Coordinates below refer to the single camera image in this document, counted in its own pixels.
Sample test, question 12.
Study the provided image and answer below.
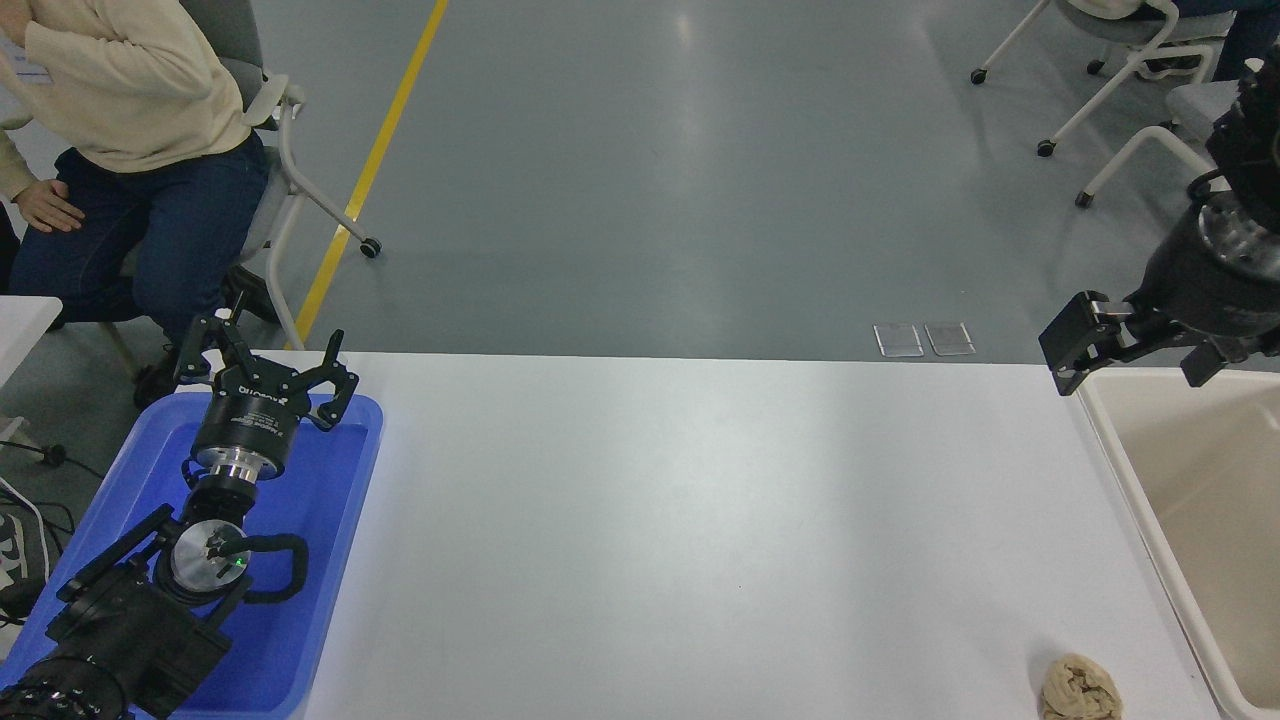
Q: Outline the black floor cable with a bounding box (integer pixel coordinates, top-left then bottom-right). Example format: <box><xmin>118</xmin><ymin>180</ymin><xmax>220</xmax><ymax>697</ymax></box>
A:
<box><xmin>0</xmin><ymin>437</ymin><xmax>107</xmax><ymax>483</ymax></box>

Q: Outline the small white side table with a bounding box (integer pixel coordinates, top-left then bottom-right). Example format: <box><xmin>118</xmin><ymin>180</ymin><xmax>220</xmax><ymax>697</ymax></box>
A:
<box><xmin>0</xmin><ymin>295</ymin><xmax>64</xmax><ymax>389</ymax></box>

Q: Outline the grey chair with armrest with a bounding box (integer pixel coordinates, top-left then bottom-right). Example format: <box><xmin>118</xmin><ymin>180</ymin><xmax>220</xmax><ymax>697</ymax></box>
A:
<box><xmin>100</xmin><ymin>0</ymin><xmax>384</xmax><ymax>352</ymax></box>

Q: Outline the white floor cable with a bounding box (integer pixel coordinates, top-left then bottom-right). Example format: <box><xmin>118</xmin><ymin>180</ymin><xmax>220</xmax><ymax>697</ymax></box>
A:
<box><xmin>0</xmin><ymin>474</ymin><xmax>52</xmax><ymax>583</ymax></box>

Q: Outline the black patterned floor object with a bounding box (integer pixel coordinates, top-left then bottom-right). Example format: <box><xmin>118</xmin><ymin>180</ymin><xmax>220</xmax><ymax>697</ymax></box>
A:
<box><xmin>0</xmin><ymin>508</ymin><xmax>50</xmax><ymax>627</ymax></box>

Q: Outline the blue plastic tray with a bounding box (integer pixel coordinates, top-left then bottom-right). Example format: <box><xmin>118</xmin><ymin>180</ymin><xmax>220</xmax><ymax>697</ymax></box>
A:
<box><xmin>0</xmin><ymin>391</ymin><xmax>385</xmax><ymax>720</ymax></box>

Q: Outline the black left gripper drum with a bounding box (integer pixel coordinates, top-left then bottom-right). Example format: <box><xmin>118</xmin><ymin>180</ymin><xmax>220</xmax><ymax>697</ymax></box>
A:
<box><xmin>190</xmin><ymin>368</ymin><xmax>305</xmax><ymax>469</ymax></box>

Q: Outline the clear floor plate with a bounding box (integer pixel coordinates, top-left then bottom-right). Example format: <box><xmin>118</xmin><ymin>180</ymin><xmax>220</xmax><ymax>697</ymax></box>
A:
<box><xmin>872</xmin><ymin>322</ymin><xmax>926</xmax><ymax>359</ymax></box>
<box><xmin>924</xmin><ymin>321</ymin><xmax>977</xmax><ymax>358</ymax></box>

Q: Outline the grey chair white frame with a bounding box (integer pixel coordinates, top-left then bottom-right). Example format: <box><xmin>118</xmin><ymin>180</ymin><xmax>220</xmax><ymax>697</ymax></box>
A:
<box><xmin>1074</xmin><ymin>60</ymin><xmax>1247</xmax><ymax>210</ymax></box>
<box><xmin>969</xmin><ymin>0</ymin><xmax>1237</xmax><ymax>159</ymax></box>

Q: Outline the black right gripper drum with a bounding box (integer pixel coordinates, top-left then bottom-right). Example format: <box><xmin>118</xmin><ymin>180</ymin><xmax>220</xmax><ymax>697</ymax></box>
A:
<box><xmin>1127</xmin><ymin>213</ymin><xmax>1280</xmax><ymax>347</ymax></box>

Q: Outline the person's right hand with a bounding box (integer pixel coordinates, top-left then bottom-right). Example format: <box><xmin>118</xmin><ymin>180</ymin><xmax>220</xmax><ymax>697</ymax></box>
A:
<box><xmin>12</xmin><ymin>178</ymin><xmax>87</xmax><ymax>235</ymax></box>

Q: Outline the large pale plastic bin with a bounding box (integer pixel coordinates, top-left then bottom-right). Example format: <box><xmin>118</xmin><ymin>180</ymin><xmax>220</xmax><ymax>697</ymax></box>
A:
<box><xmin>1077</xmin><ymin>366</ymin><xmax>1280</xmax><ymax>720</ymax></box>

